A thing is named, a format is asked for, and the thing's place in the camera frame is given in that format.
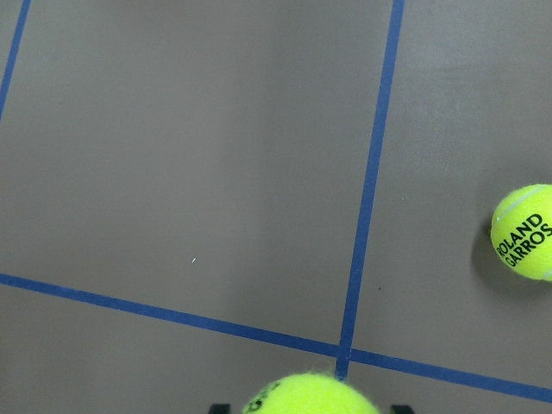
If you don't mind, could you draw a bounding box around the yellow-green tennis ball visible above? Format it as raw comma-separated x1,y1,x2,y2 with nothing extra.
241,373,380,414
490,184,551,282

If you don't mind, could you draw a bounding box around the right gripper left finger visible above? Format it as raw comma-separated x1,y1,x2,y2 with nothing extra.
209,404,231,414

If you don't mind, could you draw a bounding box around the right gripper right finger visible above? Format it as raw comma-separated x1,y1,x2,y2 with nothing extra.
390,405,413,414

